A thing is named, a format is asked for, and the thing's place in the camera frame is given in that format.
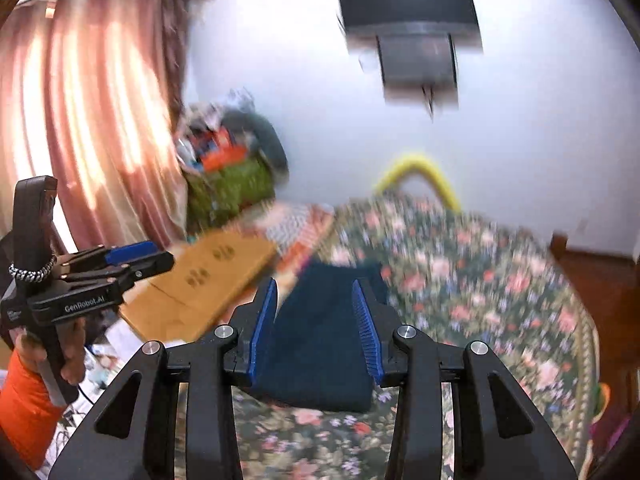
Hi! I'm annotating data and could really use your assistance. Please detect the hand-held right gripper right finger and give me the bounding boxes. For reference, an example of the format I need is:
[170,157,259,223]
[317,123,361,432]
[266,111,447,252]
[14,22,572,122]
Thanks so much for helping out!
[352,279,578,480]

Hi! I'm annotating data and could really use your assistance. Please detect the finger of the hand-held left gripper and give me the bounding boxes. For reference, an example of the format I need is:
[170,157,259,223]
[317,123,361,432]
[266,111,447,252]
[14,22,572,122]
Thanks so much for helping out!
[60,241,158,271]
[65,254,176,291]

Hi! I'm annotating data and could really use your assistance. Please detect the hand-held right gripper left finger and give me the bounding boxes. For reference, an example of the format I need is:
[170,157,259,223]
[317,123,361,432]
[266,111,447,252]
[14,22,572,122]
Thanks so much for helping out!
[47,277,279,480]

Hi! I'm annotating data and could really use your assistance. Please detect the dark teal pants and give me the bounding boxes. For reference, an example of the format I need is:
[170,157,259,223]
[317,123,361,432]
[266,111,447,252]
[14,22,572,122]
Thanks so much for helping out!
[252,260,391,413]

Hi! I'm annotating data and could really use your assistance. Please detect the person's left forearm orange sleeve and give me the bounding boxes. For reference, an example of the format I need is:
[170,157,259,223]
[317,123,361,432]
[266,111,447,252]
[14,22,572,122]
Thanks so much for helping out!
[0,350,68,471]

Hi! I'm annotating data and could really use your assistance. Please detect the person's left hand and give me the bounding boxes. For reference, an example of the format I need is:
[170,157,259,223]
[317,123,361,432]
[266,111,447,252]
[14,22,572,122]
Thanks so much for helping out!
[15,319,88,385]

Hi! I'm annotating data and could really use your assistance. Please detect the brown cardboard box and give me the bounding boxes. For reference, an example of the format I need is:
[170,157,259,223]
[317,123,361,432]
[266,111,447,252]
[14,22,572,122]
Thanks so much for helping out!
[117,230,281,346]

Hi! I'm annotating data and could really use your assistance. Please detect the striped cloth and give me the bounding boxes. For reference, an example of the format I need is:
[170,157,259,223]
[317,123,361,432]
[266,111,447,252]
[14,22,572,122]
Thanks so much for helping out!
[265,205,336,271]

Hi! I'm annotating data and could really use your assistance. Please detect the green patterned bag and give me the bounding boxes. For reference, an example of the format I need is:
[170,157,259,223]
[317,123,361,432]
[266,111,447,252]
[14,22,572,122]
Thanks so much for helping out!
[182,157,276,231]

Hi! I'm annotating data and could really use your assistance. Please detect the floral bed blanket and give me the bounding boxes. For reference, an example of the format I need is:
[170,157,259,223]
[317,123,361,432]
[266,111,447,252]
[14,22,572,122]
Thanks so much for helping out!
[220,195,601,480]

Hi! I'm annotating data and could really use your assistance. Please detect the orange box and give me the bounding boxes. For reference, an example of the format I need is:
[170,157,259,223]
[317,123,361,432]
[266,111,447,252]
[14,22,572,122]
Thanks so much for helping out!
[197,127,248,171]

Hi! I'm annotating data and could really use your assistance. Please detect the pink curtain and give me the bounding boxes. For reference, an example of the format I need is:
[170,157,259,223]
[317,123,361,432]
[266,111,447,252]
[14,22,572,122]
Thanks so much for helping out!
[0,0,196,261]

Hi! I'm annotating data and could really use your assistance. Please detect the grey cloth bundle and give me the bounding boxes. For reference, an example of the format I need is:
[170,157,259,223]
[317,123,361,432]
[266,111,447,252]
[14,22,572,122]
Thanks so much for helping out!
[220,110,291,181]

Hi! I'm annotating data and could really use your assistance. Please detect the yellow curved tube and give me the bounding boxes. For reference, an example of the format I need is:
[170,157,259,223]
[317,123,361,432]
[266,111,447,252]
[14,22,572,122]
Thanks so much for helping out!
[372,152,463,213]

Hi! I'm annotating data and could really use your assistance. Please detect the grey wall-mounted box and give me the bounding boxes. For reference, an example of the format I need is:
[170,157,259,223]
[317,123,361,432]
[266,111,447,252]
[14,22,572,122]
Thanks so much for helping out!
[377,32,460,111]

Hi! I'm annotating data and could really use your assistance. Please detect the black wall television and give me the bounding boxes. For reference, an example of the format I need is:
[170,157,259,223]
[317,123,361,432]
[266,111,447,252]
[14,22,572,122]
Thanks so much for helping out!
[334,0,483,56]

